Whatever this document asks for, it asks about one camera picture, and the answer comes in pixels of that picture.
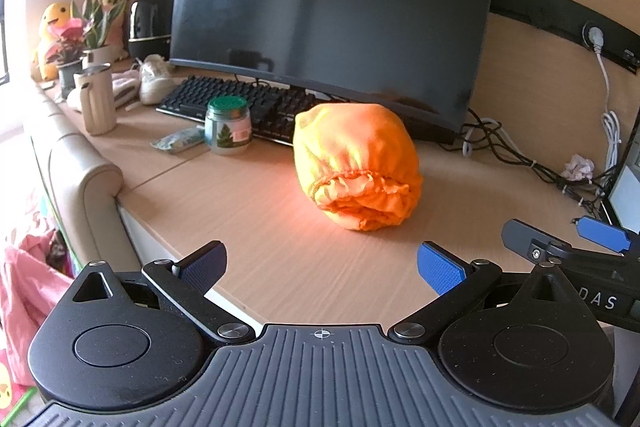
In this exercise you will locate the pink-leaf plant in dark pot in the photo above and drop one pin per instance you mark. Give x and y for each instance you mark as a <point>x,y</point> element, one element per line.
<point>67,57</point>

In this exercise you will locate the crumpled white tissue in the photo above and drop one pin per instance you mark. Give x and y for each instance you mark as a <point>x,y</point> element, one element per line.
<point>579,167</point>

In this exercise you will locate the beige jug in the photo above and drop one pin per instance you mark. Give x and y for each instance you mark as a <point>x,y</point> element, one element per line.
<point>97,99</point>

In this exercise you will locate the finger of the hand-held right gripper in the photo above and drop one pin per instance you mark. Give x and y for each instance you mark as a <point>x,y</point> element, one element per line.
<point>525,237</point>
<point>602,232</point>

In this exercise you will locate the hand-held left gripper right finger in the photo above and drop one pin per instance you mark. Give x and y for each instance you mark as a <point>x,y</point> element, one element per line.
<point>442,269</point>

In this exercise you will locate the black wall rail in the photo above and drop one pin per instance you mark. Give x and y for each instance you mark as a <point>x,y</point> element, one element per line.
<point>540,7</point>

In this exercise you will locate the black computer monitor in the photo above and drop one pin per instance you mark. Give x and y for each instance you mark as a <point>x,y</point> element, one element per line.
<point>330,7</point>

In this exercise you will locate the yellow plush toy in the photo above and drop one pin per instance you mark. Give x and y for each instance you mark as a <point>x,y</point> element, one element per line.
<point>50,37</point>

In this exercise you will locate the small green snack packet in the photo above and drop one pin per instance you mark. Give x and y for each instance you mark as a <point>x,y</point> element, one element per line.
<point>177,141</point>

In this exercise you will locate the white plug in socket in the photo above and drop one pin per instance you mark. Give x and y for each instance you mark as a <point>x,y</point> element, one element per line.
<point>595,36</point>

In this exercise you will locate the bright pink cloth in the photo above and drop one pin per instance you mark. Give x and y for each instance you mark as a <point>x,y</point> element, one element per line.
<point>30,297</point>

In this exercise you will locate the orange garment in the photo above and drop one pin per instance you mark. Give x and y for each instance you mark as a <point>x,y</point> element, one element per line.
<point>355,157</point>

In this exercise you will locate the pale pink cloth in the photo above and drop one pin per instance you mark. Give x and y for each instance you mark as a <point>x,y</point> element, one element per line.
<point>125,87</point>

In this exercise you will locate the laptop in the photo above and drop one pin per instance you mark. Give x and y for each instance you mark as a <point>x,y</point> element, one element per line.
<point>627,197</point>

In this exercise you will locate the flower bouquet in white pot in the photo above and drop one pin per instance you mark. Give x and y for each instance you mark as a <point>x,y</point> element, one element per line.
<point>102,22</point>

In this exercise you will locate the black and gold speaker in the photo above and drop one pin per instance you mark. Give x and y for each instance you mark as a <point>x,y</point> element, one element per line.
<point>150,24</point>

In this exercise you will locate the white cloth bundle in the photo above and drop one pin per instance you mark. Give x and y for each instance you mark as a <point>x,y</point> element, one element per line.
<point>157,79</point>

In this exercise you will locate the glass jar with green lid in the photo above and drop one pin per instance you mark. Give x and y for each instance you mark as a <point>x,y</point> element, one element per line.
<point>227,127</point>

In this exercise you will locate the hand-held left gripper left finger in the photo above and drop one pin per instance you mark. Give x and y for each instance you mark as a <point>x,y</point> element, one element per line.
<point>200,264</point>

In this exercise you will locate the black keyboard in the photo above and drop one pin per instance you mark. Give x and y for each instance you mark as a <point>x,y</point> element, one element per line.
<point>240,102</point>

